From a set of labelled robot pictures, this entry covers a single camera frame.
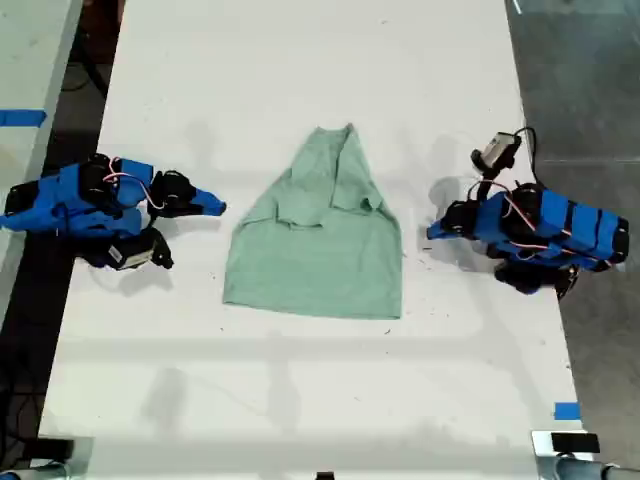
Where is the pale green T-shirt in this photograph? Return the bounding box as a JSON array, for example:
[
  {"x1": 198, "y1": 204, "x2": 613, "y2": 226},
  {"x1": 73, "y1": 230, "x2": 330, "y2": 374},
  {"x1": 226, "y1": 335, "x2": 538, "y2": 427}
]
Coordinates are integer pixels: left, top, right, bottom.
[{"x1": 221, "y1": 122, "x2": 404, "y2": 321}]

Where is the long blue tape strip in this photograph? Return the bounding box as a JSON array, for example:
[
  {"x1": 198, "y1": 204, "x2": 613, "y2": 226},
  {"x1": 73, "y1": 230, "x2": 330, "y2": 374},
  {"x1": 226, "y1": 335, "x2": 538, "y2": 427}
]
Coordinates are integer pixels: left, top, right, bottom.
[{"x1": 0, "y1": 109, "x2": 48, "y2": 128}]

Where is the white side table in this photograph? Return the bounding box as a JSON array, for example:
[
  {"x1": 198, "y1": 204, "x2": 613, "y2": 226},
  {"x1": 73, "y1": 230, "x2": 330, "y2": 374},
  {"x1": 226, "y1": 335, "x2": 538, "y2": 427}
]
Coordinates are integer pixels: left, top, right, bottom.
[{"x1": 0, "y1": 0, "x2": 85, "y2": 321}]

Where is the silver table clamp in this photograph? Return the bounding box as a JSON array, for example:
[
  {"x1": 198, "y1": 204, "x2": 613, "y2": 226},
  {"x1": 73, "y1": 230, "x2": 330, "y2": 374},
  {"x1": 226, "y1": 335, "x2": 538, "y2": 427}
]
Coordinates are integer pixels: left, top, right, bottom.
[
  {"x1": 36, "y1": 436, "x2": 95, "y2": 480},
  {"x1": 530, "y1": 429, "x2": 602, "y2": 480}
]

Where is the small black box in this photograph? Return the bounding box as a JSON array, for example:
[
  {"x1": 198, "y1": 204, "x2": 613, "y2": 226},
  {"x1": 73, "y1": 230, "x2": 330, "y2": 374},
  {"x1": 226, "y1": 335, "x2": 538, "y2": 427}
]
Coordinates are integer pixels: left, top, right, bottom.
[
  {"x1": 550, "y1": 432, "x2": 601, "y2": 454},
  {"x1": 36, "y1": 438, "x2": 76, "y2": 459}
]

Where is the black camera stalk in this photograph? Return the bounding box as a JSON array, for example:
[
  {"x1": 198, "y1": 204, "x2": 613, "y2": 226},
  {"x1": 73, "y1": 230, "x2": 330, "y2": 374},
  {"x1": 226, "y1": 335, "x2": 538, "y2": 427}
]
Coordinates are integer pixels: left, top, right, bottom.
[{"x1": 475, "y1": 167, "x2": 502, "y2": 202}]

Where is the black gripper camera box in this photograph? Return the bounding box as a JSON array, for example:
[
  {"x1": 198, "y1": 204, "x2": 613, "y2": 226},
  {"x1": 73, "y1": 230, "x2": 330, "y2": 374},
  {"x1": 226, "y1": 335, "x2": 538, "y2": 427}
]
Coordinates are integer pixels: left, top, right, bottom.
[
  {"x1": 107, "y1": 228, "x2": 175, "y2": 272},
  {"x1": 470, "y1": 131, "x2": 523, "y2": 175}
]

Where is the black camera cable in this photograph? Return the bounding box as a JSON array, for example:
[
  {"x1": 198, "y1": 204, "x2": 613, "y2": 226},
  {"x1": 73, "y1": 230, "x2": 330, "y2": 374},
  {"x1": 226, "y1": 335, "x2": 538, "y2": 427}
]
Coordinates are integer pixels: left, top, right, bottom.
[{"x1": 513, "y1": 126, "x2": 540, "y2": 187}]

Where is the black floor cable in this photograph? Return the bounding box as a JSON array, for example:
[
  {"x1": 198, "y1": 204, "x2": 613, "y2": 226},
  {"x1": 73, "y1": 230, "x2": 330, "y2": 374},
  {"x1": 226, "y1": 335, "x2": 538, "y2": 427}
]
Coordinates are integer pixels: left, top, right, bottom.
[{"x1": 58, "y1": 47, "x2": 110, "y2": 104}]

